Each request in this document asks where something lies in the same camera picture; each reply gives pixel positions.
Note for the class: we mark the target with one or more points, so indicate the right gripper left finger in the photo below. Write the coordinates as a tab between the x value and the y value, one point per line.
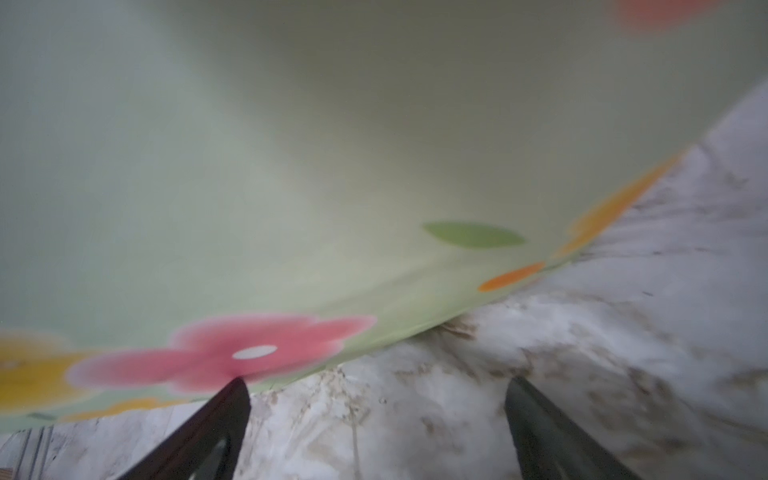
206	446

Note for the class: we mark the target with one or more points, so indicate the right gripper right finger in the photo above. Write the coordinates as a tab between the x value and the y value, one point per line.
549	445

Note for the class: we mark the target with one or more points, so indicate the white paper shopping bag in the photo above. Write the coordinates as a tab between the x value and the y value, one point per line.
194	191

